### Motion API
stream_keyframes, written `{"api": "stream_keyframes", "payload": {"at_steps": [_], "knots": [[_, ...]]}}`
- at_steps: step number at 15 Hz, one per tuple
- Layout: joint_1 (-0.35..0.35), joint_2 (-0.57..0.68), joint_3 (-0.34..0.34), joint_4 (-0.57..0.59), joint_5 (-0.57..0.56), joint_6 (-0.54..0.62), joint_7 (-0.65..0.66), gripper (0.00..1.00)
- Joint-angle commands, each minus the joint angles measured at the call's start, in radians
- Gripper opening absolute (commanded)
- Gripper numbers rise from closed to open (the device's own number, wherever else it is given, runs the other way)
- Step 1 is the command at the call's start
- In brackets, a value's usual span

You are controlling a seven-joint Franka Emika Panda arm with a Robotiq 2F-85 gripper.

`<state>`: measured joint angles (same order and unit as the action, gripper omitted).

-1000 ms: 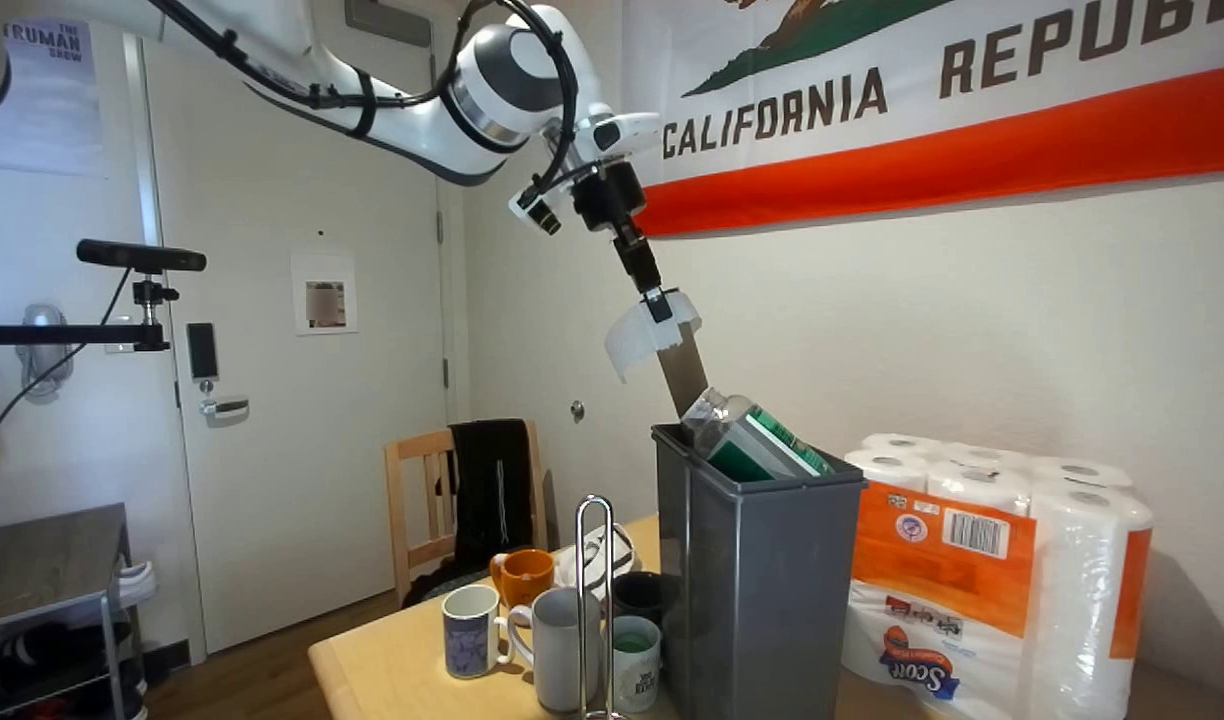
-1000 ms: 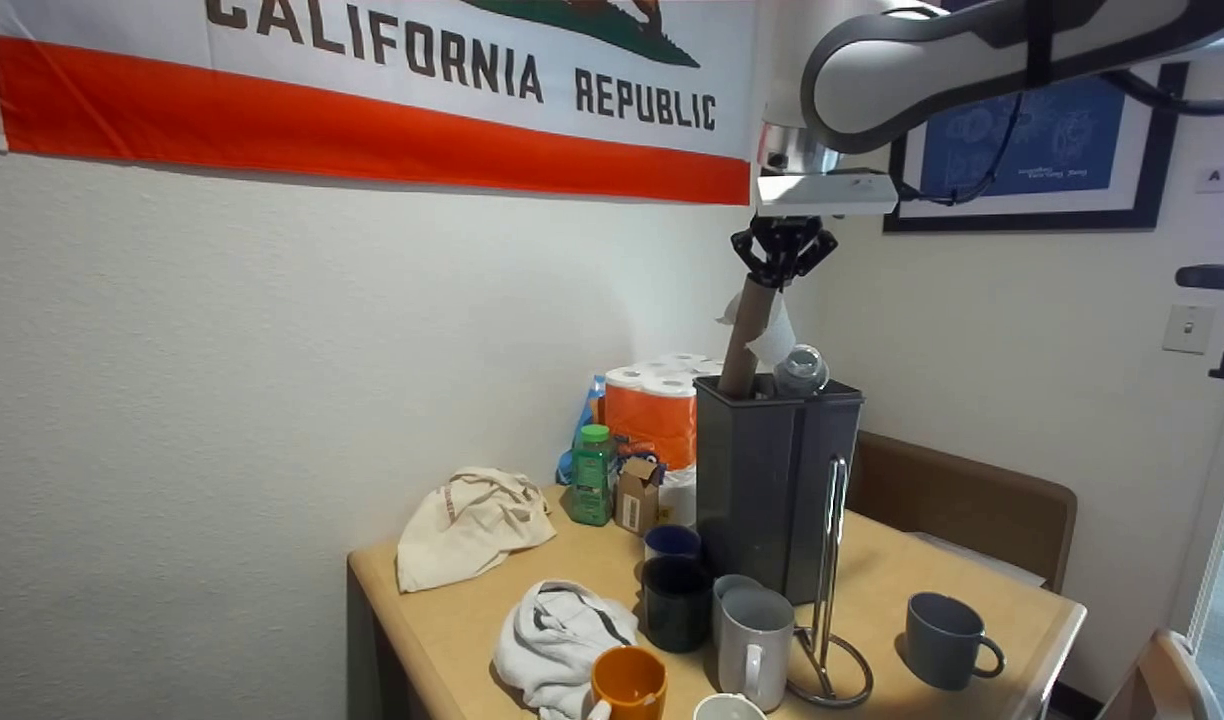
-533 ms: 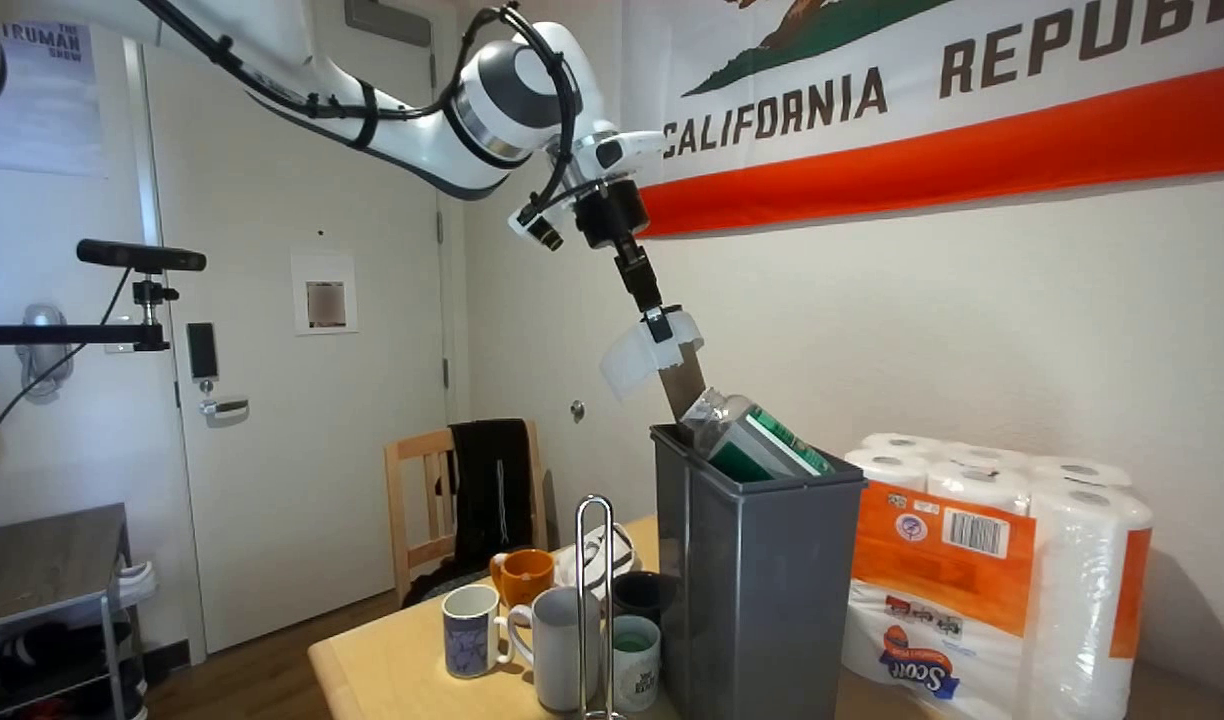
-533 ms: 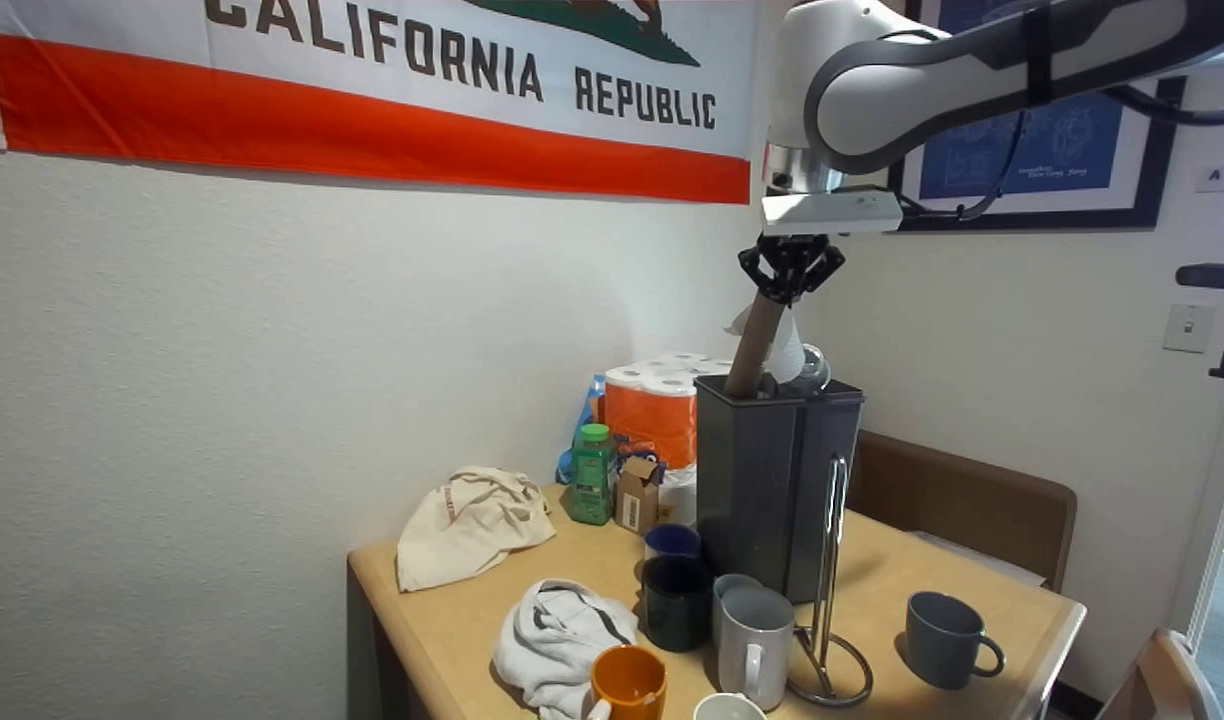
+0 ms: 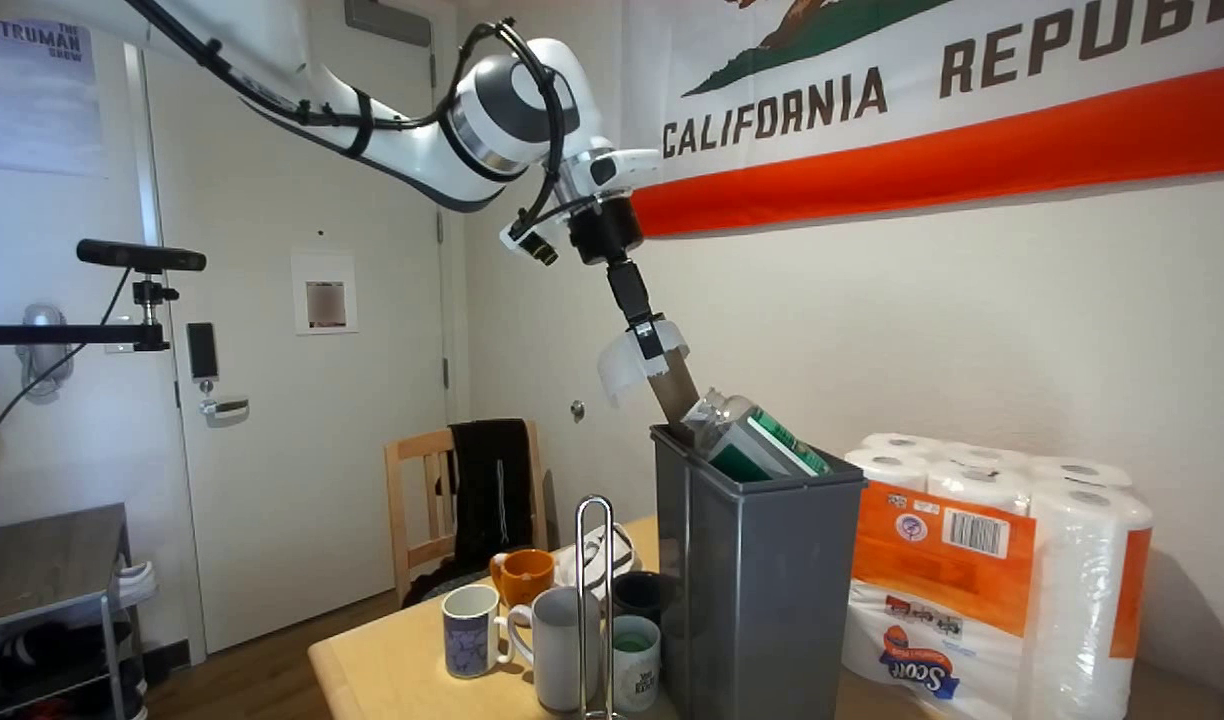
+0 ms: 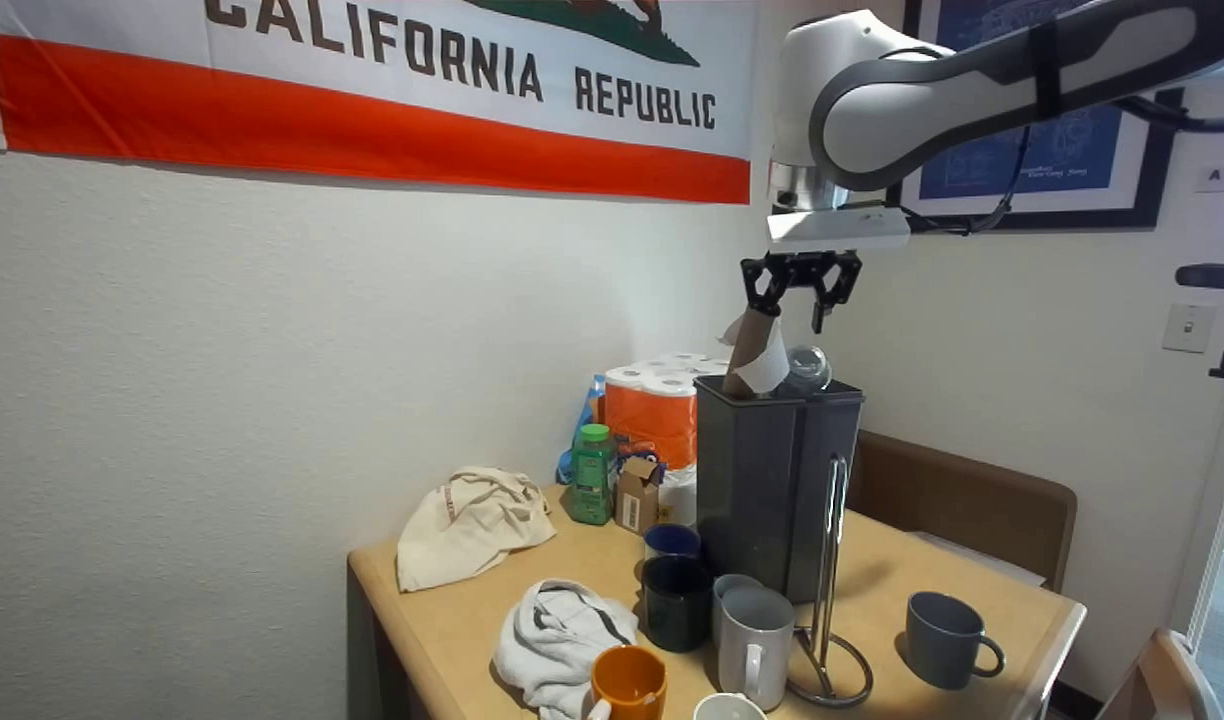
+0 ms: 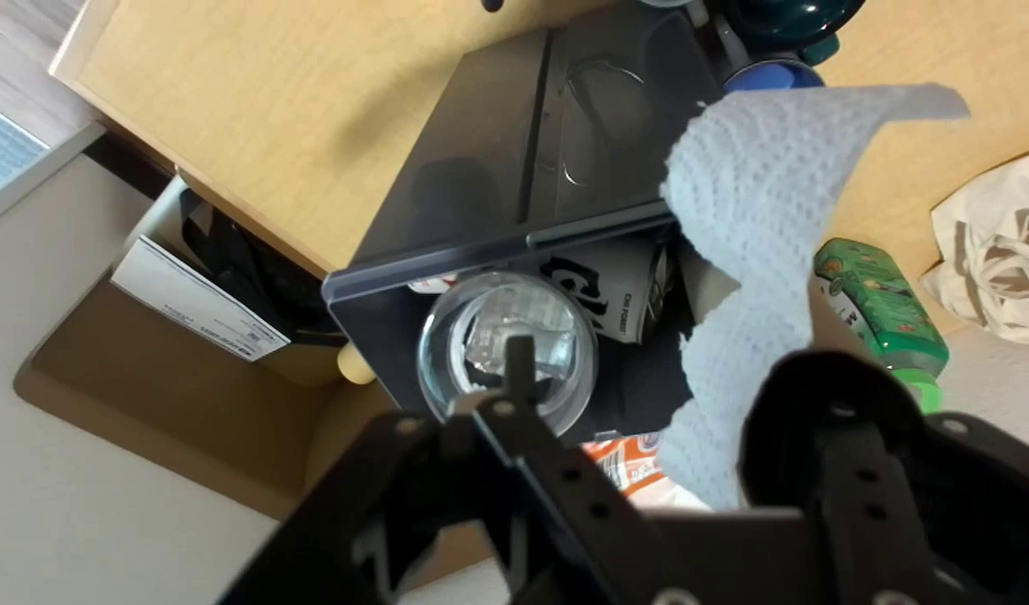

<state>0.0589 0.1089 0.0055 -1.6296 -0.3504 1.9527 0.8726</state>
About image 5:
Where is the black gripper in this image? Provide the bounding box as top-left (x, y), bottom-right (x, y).
top-left (566, 195), bottom-right (691, 365)

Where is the silver foil object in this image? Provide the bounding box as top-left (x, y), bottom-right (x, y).
top-left (680, 389), bottom-right (756, 455)

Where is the green box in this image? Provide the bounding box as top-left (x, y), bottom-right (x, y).
top-left (709, 399), bottom-right (836, 488)

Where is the black cloth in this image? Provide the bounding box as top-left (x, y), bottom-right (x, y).
top-left (407, 415), bottom-right (539, 609)

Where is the grey white towel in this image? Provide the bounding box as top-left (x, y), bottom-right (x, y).
top-left (551, 521), bottom-right (641, 592)

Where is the dark green black mug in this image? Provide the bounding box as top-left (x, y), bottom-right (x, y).
top-left (611, 568), bottom-right (686, 622)

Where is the grey trash bin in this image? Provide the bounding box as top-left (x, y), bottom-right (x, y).
top-left (649, 420), bottom-right (869, 720)

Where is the orange mug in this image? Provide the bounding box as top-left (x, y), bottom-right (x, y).
top-left (487, 545), bottom-right (562, 612)

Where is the wooden chair with slats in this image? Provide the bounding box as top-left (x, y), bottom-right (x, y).
top-left (382, 424), bottom-right (551, 609)

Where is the white mug blue inside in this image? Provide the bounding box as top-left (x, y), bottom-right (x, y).
top-left (610, 612), bottom-right (667, 717)

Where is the small framed picture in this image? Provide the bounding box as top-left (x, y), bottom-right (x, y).
top-left (290, 250), bottom-right (361, 339)

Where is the light grey mug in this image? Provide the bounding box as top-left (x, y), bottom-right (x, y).
top-left (504, 587), bottom-right (595, 717)

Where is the white mug blue print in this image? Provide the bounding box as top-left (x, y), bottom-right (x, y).
top-left (436, 581), bottom-right (509, 680)

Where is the California Republic flag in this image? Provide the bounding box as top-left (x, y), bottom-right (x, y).
top-left (617, 0), bottom-right (1224, 245)

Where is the paper towel roll pack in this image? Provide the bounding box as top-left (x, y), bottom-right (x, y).
top-left (836, 427), bottom-right (1156, 720)

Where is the grey door closer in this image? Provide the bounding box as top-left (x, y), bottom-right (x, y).
top-left (341, 0), bottom-right (441, 53)

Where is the white door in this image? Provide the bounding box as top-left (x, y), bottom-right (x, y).
top-left (139, 0), bottom-right (466, 658)

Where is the black door keypad lock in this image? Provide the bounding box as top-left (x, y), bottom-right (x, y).
top-left (186, 318), bottom-right (225, 384)

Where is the small white bundle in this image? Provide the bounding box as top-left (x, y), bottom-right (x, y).
top-left (108, 556), bottom-right (161, 612)

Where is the white paper poster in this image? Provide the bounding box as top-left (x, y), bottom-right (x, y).
top-left (0, 11), bottom-right (108, 181)

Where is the grey metal shelf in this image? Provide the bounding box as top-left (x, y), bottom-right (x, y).
top-left (0, 499), bottom-right (157, 720)

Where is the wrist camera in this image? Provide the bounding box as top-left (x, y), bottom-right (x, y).
top-left (500, 214), bottom-right (566, 269)

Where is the silver door handle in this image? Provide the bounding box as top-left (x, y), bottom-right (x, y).
top-left (202, 390), bottom-right (258, 430)

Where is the black stereo camera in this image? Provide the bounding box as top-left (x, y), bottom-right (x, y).
top-left (74, 237), bottom-right (214, 280)

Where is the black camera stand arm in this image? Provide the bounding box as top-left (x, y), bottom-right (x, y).
top-left (0, 270), bottom-right (186, 357)

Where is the thin black camera cable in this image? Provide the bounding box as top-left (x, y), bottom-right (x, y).
top-left (0, 269), bottom-right (139, 464)

